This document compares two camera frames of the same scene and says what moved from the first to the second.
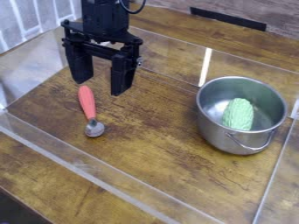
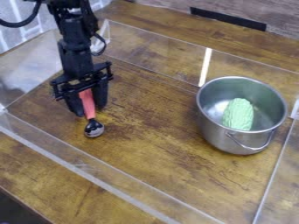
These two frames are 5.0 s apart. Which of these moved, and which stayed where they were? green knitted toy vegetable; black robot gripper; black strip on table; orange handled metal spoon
Moved: black robot gripper
Stayed: green knitted toy vegetable; orange handled metal spoon; black strip on table
